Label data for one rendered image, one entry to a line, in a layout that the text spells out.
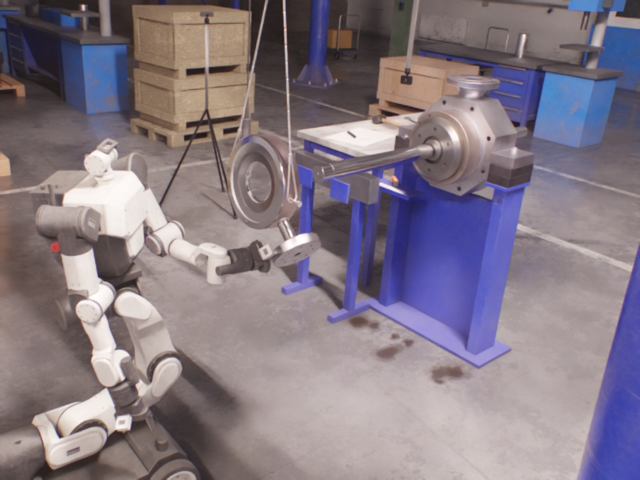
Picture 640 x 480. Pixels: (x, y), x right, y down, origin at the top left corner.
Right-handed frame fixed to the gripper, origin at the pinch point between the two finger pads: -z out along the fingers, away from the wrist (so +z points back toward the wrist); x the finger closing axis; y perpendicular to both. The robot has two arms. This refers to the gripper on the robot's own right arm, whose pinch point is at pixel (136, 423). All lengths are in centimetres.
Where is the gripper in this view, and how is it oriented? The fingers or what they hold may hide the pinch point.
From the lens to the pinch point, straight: 246.5
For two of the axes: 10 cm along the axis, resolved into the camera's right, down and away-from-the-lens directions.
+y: 1.3, -4.3, 8.9
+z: -2.2, -8.9, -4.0
